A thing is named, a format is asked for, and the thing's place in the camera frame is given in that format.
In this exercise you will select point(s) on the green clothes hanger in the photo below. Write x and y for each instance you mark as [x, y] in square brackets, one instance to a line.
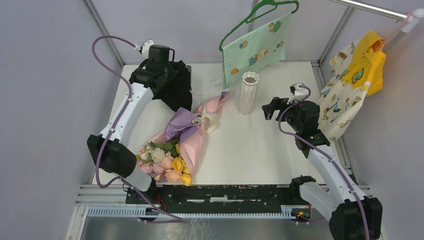
[253, 15]

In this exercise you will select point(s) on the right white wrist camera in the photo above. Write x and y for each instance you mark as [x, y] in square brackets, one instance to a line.
[300, 92]

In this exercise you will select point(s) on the green cartoon print towel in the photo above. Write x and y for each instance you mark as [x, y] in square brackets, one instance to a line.
[255, 50]

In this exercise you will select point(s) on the small circuit board with LED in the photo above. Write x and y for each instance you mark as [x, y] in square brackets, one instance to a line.
[300, 217]

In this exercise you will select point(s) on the pink purple flower bouquet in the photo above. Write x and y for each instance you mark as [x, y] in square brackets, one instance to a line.
[174, 154]

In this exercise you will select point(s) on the yellow cartoon print shirt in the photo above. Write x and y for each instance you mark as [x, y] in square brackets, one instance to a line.
[357, 73]

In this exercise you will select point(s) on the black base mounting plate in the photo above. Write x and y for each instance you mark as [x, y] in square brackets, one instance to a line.
[227, 199]

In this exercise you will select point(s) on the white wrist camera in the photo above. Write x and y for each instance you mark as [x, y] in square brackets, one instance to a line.
[300, 92]
[144, 48]

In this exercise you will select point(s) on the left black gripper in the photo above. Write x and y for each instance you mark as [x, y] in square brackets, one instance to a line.
[171, 73]

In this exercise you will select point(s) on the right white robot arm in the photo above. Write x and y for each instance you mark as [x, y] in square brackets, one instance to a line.
[351, 214]

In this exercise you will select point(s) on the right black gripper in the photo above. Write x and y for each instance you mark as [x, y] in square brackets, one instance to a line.
[268, 109]

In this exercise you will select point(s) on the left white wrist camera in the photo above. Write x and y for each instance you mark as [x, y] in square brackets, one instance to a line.
[144, 48]

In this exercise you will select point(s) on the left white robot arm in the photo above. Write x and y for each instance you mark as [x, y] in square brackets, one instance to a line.
[109, 149]

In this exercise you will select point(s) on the black cloth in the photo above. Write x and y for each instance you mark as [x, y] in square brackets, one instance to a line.
[177, 93]

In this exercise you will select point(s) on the white ribbed vase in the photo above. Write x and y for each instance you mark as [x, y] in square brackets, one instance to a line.
[247, 93]

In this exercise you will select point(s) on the pink clothes hanger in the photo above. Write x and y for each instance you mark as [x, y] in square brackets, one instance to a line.
[396, 30]

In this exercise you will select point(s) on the metal hanging rod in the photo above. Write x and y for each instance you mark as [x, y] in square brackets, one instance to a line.
[410, 20]

